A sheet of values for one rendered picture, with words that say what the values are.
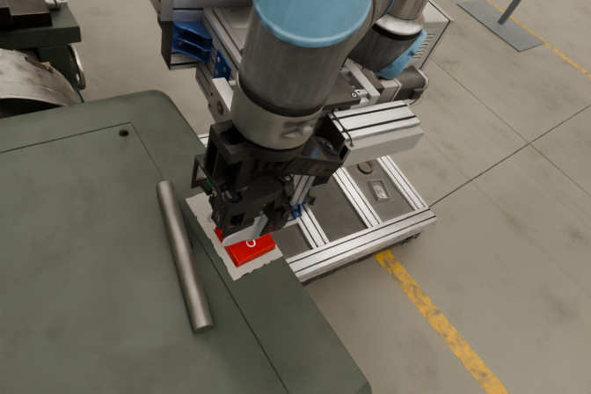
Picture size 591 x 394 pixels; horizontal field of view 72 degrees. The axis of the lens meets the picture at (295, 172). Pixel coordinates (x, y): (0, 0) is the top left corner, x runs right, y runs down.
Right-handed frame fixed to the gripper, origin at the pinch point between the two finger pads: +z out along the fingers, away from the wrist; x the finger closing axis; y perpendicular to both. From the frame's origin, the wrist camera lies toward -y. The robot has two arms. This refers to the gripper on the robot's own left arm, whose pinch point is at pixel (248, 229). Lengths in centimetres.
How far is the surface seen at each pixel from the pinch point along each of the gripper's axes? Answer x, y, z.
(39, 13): -99, 2, 31
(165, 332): 6.1, 13.7, 2.7
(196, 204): -7.5, 3.2, 2.6
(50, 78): -44.7, 11.5, 8.9
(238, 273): 3.8, 3.2, 2.6
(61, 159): -21.3, 16.0, 2.7
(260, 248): 2.5, -0.7, 1.5
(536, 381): 77, -144, 128
